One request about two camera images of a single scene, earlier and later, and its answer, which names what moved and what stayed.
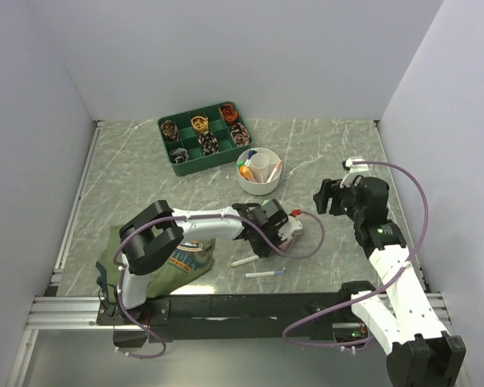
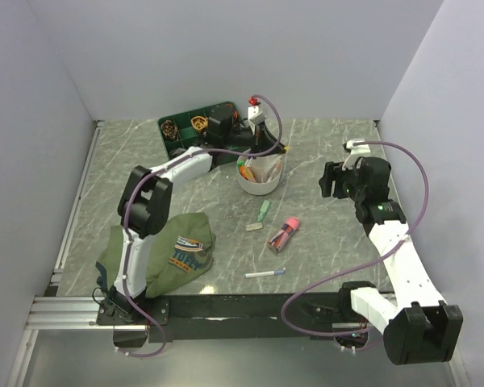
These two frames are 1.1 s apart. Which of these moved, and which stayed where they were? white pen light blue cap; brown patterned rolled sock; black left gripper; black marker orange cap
Moved: black left gripper
Stayed: brown patterned rolled sock; white pen light blue cap; black marker orange cap
